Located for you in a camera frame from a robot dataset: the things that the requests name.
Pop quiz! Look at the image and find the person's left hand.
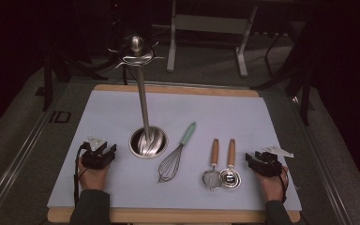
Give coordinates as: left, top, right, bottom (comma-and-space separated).
78, 156, 112, 191

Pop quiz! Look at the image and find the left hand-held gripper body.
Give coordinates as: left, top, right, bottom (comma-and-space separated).
81, 134, 116, 171

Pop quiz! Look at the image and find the black metal stand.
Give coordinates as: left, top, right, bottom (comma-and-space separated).
41, 55, 109, 112
251, 22, 315, 126

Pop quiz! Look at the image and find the whisk with green handle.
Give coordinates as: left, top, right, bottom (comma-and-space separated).
157, 121, 197, 184

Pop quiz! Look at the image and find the person's right hand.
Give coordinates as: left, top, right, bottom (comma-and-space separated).
255, 165, 290, 203

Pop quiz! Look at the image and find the mesh strainer with wooden handle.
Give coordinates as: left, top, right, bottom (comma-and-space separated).
202, 138, 223, 191

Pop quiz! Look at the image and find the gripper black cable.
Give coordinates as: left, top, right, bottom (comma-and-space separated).
73, 144, 88, 207
277, 172, 290, 204

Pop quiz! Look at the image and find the white metal frame stand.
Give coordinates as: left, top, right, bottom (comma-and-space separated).
167, 0, 259, 78

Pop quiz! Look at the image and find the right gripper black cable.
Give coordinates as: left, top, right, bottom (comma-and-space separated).
277, 172, 290, 204

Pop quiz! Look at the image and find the pale lavender table mat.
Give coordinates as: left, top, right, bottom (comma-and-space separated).
47, 90, 303, 212

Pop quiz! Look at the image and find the steel utensil rack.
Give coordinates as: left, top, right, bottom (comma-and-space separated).
107, 35, 169, 159

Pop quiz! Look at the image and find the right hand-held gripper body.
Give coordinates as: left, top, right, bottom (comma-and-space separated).
252, 145, 294, 178

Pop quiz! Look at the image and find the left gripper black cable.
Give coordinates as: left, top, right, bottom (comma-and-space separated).
73, 144, 88, 207

